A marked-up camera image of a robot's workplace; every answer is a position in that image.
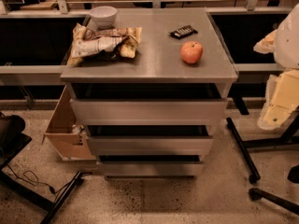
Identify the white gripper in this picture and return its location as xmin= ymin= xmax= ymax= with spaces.
xmin=257 ymin=69 xmax=299 ymax=130

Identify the grey top drawer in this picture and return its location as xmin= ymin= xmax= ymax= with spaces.
xmin=70 ymin=99 xmax=227 ymax=125

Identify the grey drawer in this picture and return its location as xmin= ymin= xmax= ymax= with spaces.
xmin=97 ymin=162 xmax=204 ymax=177
xmin=87 ymin=136 xmax=213 ymax=156
xmin=70 ymin=99 xmax=227 ymax=125

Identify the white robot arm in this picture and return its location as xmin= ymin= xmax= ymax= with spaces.
xmin=253 ymin=5 xmax=299 ymax=130

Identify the grey drawer cabinet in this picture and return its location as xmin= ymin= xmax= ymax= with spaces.
xmin=61 ymin=8 xmax=237 ymax=164

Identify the grey bottom drawer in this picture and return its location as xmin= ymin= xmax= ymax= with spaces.
xmin=97 ymin=162 xmax=204 ymax=177

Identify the grey middle drawer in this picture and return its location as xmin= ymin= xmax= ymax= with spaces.
xmin=87 ymin=136 xmax=213 ymax=156

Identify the black stand base right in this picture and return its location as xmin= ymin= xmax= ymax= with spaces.
xmin=226 ymin=94 xmax=299 ymax=184

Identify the red apple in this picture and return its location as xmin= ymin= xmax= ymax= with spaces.
xmin=180 ymin=41 xmax=203 ymax=64

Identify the black chair wheel leg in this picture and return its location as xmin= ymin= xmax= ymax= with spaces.
xmin=248 ymin=165 xmax=299 ymax=217

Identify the black snack bar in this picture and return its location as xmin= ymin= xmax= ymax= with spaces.
xmin=169 ymin=25 xmax=198 ymax=39

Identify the white bowl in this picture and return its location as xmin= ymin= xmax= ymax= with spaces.
xmin=90 ymin=6 xmax=118 ymax=28

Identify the crumpled chip bag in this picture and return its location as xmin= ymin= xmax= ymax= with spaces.
xmin=67 ymin=24 xmax=142 ymax=66

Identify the brown cardboard box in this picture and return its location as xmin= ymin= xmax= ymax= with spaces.
xmin=45 ymin=88 xmax=95 ymax=161

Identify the black bag on left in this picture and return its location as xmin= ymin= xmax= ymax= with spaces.
xmin=0 ymin=115 xmax=32 ymax=169

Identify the black stand leg left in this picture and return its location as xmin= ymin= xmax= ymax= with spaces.
xmin=0 ymin=172 xmax=83 ymax=224

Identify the black cable on floor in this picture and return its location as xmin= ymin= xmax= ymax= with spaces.
xmin=6 ymin=163 xmax=93 ymax=203

